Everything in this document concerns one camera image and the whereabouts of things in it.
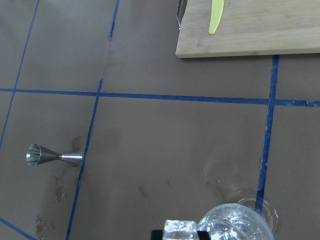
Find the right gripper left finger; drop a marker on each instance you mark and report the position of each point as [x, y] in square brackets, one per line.
[157, 234]

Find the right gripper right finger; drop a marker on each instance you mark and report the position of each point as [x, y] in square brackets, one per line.
[203, 235]

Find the clear ice cube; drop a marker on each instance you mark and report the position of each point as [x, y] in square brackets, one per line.
[180, 230]

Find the steel jigger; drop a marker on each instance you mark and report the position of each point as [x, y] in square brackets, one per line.
[37, 154]

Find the clear wine glass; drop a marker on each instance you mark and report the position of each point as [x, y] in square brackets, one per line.
[240, 221]

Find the bamboo cutting board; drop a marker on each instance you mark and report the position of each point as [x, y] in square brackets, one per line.
[250, 28]

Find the yellow plastic knife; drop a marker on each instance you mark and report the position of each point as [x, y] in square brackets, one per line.
[217, 7]

